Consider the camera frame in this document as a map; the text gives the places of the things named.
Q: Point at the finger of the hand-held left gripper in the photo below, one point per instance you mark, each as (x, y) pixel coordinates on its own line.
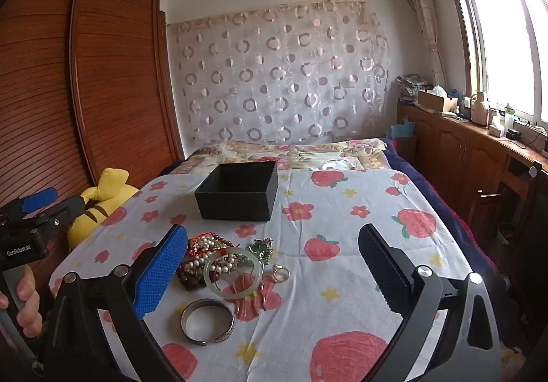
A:
(64, 207)
(38, 196)

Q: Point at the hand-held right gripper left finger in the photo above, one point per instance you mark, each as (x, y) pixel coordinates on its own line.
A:
(158, 275)

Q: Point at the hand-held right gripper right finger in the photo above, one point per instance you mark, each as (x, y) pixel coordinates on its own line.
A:
(385, 275)

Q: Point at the green jade bangle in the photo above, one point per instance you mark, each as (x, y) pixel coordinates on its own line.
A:
(209, 277)

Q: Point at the black storage box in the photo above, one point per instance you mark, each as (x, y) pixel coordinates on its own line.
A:
(237, 204)

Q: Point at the person's left hand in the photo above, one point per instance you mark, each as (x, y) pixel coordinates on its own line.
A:
(28, 305)

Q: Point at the yellow plush toy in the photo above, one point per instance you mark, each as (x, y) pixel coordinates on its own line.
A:
(100, 210)

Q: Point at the strawberry print bed sheet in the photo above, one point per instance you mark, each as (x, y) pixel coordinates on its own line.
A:
(342, 305)

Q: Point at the dark blue blanket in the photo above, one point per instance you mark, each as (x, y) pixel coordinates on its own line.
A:
(428, 180)

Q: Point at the green jewelled brooch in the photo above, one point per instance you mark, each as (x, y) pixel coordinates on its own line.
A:
(259, 249)

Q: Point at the wooden slatted wardrobe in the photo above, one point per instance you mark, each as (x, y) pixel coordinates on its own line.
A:
(107, 86)

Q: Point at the wooden cabinet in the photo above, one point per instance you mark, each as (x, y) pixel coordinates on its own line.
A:
(445, 146)

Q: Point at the blue bag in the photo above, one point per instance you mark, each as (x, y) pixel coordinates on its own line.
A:
(401, 130)

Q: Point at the wooden chair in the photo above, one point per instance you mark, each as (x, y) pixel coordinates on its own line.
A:
(509, 193)

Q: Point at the floral quilt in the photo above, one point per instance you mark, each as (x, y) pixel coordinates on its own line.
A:
(257, 150)

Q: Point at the cardboard box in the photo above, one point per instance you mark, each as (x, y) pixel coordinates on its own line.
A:
(430, 101)

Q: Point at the pink kettle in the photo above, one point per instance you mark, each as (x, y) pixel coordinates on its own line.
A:
(480, 110)

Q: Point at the folded cloth stack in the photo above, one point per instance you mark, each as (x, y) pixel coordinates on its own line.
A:
(413, 84)

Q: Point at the green capped bottle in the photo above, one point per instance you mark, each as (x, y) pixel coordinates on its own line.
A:
(509, 116)

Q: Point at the patterned window curtain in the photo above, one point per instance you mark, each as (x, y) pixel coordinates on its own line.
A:
(426, 22)

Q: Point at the window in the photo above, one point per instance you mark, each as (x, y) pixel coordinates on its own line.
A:
(509, 43)

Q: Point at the circle patterned wall cloth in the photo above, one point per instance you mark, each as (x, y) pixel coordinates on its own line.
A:
(278, 73)

